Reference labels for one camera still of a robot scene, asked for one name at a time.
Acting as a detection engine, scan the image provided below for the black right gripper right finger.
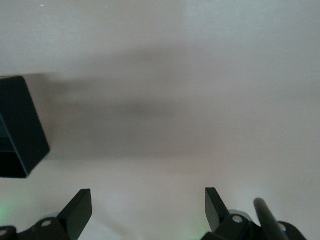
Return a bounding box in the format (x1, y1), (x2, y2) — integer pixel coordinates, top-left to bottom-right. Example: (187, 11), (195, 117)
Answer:
(202, 187), (266, 240)

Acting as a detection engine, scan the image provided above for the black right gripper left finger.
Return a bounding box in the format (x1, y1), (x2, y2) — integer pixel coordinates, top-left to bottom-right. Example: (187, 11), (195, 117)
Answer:
(24, 188), (93, 240)

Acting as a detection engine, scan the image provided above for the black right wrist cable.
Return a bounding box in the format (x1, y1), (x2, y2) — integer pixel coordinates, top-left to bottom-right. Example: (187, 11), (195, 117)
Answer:
(253, 198), (288, 240)

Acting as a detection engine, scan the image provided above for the black plastic box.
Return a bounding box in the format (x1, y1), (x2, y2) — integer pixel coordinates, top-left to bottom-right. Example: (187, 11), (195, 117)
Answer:
(0, 76), (51, 179)

